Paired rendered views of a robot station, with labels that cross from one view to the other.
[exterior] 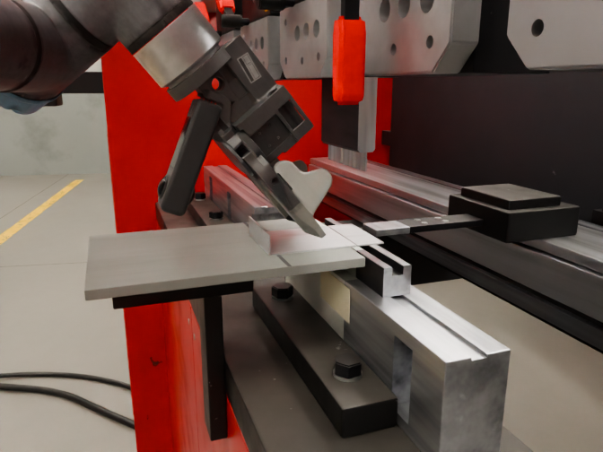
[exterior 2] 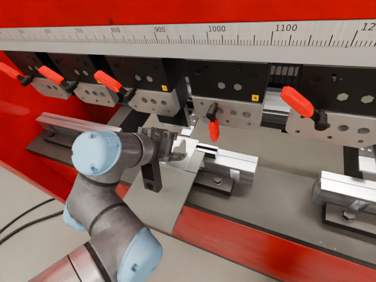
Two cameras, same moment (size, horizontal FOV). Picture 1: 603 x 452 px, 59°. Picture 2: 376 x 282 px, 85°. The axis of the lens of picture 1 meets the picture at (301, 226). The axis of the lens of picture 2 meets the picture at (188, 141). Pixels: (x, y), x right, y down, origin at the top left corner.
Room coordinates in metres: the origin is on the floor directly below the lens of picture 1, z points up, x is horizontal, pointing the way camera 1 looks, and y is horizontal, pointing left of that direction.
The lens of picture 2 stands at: (0.21, 0.20, 1.54)
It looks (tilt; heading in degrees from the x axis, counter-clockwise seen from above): 50 degrees down; 325
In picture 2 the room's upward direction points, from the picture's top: 16 degrees counter-clockwise
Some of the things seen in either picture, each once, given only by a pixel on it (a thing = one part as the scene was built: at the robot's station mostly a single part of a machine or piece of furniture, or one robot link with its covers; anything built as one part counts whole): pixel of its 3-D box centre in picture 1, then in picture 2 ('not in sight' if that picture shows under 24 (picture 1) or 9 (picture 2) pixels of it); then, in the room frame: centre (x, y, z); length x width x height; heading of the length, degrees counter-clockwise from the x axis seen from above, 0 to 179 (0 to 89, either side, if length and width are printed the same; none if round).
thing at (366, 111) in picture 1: (346, 122); (173, 116); (0.60, -0.05, 1.13); 0.10 x 0.02 x 0.10; 20
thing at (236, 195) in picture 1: (238, 203); (80, 130); (1.12, 0.14, 0.92); 0.50 x 0.06 x 0.10; 20
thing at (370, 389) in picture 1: (310, 342); (191, 175); (0.54, -0.01, 0.89); 0.30 x 0.05 x 0.03; 20
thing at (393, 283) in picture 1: (353, 251); (189, 146); (0.58, -0.06, 0.99); 0.20 x 0.03 x 0.03; 20
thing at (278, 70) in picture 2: not in sight; (266, 74); (0.54, -0.50, 1.02); 0.37 x 0.06 x 0.04; 20
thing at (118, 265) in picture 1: (218, 250); (163, 181); (0.55, 0.09, 1.00); 0.26 x 0.18 x 0.01; 110
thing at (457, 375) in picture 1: (362, 313); (200, 159); (0.55, -0.07, 0.92); 0.39 x 0.06 x 0.10; 20
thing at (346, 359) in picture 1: (347, 366); (217, 179); (0.45, -0.04, 0.91); 0.03 x 0.03 x 0.02
